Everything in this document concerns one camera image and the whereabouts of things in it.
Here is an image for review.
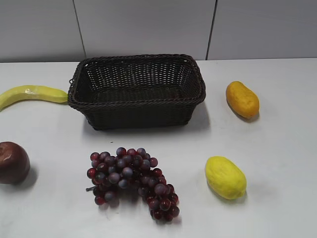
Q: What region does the red purple grape bunch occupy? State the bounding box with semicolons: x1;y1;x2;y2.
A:
85;147;180;222

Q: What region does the dark woven plastic basket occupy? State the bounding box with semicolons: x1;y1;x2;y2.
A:
68;54;206;130

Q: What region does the orange mango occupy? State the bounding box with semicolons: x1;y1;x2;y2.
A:
225;81;260;119

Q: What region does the yellow lemon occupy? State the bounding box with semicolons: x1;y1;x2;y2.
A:
205;156;247;200

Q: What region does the yellow green banana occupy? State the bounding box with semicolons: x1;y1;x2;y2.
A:
0;85;68;111

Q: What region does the dark red apple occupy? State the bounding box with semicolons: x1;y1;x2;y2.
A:
0;141;30;184

